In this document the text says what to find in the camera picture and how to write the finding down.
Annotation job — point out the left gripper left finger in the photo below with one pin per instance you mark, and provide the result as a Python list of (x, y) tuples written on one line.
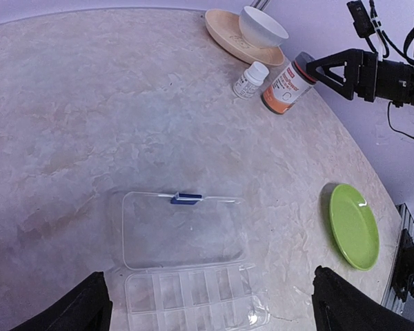
[(86, 307)]

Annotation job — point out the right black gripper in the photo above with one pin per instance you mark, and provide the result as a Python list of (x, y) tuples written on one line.
[(347, 72)]

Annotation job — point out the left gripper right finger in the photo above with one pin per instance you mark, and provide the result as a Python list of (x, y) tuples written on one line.
[(338, 305)]

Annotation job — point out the orange pill bottle grey cap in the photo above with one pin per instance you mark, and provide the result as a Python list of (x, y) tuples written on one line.
[(290, 85)]

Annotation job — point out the clear plastic pill organizer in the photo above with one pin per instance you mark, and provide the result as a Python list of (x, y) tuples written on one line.
[(189, 270)]

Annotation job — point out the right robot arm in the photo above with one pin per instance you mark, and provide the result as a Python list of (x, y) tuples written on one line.
[(395, 80)]

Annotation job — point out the green plate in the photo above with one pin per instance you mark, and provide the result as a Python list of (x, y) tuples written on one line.
[(354, 227)]

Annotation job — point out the white bowl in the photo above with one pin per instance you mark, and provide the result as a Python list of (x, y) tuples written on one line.
[(260, 30)]

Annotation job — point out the small white pill bottle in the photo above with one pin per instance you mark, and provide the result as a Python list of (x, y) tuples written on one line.
[(250, 80)]

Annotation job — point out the round wooden plate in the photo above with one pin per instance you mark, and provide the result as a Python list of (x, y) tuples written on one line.
[(223, 27)]

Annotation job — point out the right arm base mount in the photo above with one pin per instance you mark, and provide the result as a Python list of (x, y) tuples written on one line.
[(403, 274)]

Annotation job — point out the right aluminium frame post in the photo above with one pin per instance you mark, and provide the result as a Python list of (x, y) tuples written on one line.
[(260, 4)]

